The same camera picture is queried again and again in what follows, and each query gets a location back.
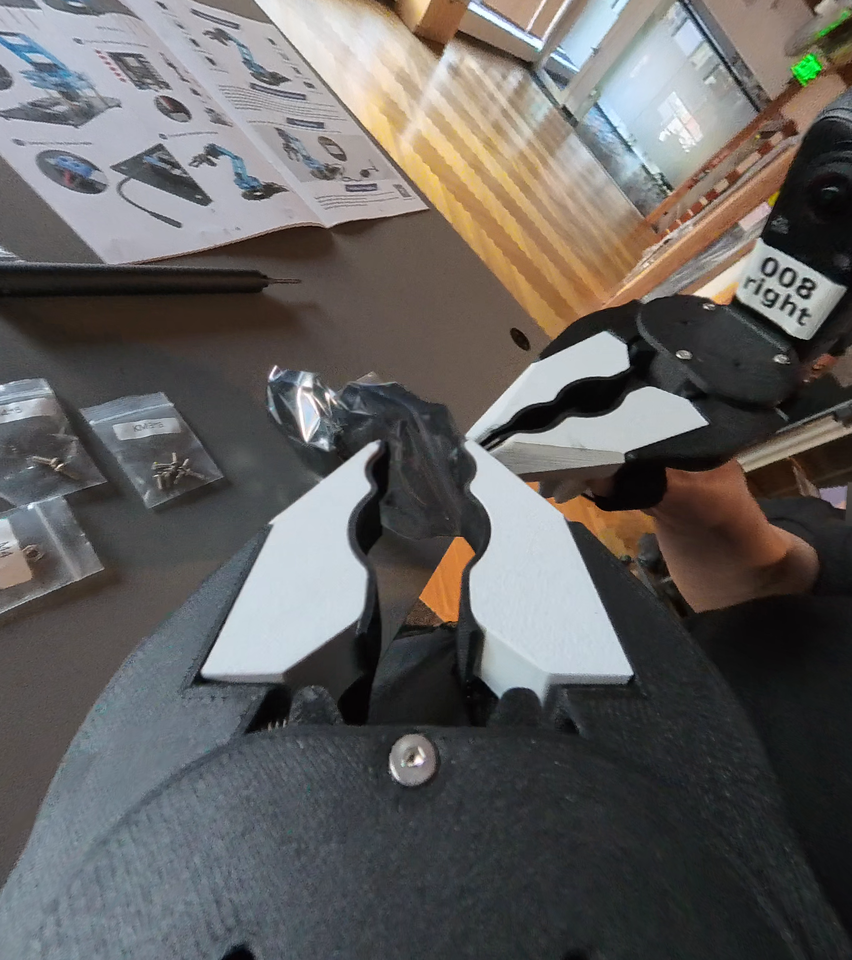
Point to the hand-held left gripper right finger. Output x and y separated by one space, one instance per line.
546 600

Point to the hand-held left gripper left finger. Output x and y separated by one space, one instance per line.
291 600

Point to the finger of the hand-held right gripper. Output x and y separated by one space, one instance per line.
583 368
636 428

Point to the dark parts bag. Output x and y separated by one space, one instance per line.
396 428

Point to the dark grey desk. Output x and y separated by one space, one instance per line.
366 300

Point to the person's right hand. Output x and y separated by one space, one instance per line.
733 540

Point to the green exit sign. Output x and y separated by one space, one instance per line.
808 68

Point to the scattered small clear zip bags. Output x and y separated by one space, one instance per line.
21 443

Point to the black screwdriver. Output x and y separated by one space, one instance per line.
111 278

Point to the printed instruction manual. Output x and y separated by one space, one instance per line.
141 120

